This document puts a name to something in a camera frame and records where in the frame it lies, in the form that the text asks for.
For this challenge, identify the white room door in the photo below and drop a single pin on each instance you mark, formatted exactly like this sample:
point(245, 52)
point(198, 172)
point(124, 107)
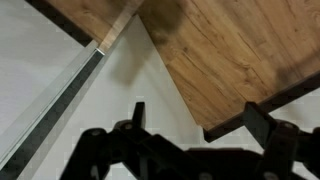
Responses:
point(133, 83)

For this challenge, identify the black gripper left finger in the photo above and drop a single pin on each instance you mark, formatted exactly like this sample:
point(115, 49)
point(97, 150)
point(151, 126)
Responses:
point(100, 150)

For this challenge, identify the dark wall baseboard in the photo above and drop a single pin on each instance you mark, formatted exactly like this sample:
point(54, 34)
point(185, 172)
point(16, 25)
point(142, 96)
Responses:
point(266, 105)
point(60, 21)

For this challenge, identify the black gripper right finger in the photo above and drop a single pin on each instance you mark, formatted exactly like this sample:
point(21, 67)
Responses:
point(283, 143)

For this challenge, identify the wooden door threshold strip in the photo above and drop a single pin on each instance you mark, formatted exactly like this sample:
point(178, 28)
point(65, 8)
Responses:
point(116, 28)

